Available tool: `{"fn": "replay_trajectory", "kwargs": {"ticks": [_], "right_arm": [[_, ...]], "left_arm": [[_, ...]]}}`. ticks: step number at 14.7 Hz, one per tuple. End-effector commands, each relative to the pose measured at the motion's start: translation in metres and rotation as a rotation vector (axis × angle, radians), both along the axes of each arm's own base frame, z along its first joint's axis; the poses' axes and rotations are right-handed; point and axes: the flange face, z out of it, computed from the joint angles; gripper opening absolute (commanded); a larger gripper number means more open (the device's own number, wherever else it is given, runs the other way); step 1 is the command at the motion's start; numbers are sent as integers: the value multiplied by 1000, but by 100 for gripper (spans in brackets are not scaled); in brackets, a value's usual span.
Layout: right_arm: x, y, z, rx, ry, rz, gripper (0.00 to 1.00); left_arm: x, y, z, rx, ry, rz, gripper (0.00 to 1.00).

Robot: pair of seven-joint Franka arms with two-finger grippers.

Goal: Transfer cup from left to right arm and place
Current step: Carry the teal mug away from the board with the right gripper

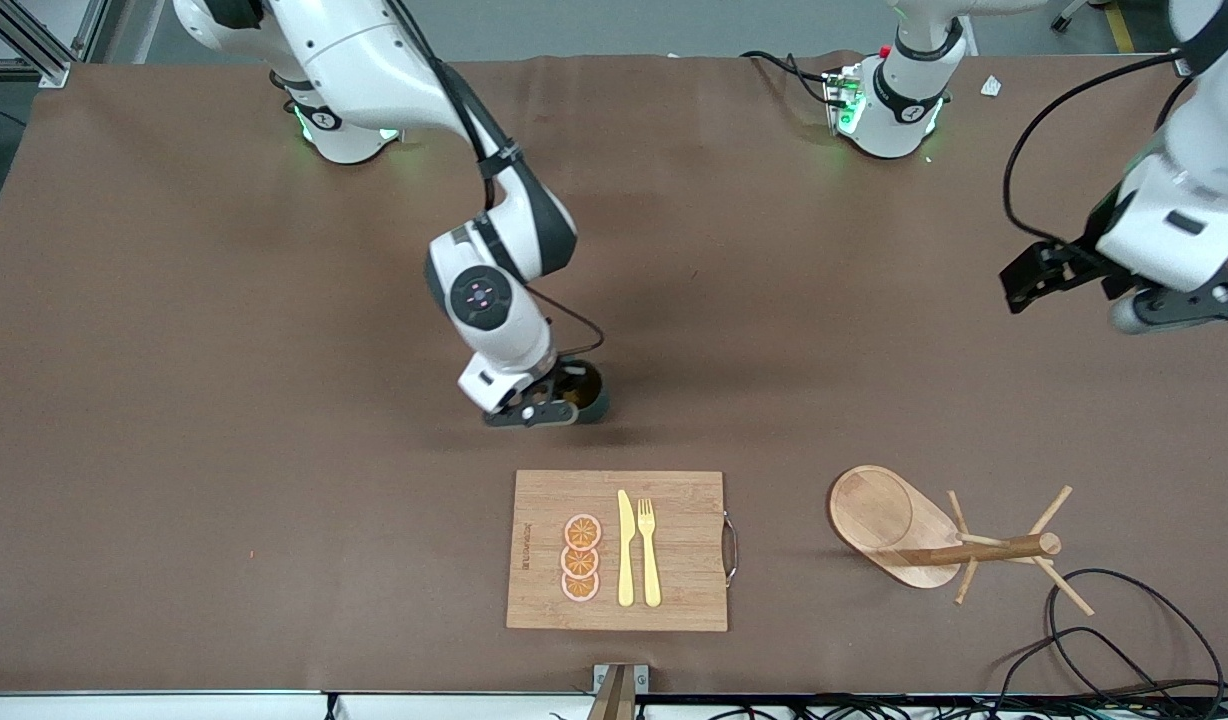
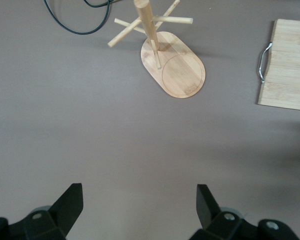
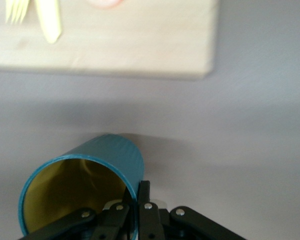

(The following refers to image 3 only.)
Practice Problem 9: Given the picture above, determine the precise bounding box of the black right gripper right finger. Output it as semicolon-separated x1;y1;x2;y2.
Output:
137;180;246;240

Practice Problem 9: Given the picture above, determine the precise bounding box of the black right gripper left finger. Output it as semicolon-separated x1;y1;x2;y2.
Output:
18;187;135;240

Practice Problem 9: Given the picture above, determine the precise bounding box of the teal cup with yellow inside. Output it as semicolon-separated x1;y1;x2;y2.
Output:
17;133;145;240

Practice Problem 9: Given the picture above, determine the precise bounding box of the bamboo cutting board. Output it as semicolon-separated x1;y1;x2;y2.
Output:
0;0;220;81

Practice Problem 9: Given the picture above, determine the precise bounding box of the yellow plastic knife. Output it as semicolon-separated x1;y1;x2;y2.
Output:
34;0;63;45

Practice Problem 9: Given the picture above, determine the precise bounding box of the orange slice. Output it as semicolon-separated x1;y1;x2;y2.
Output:
86;0;123;10

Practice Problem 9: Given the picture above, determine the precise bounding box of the yellow plastic fork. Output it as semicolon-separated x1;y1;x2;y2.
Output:
4;0;30;25

